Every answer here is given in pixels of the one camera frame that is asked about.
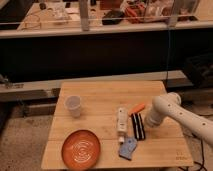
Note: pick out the white cloth-covered gripper tip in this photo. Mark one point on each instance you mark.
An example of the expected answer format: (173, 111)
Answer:
(153, 118)

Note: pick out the black white striped eraser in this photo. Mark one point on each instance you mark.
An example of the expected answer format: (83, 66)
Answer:
(138, 127)

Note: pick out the orange carrot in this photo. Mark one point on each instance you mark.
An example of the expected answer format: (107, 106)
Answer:
(137, 108)

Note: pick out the white tube bottle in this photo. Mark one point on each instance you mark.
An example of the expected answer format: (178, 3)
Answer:
(122, 121)

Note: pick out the black box at right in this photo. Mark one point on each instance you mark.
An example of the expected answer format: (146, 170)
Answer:
(199, 70)

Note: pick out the orange plate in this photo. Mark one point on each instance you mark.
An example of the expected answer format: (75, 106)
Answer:
(81, 150)

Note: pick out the clear plastic cup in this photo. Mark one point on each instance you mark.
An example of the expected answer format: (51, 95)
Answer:
(73, 105)

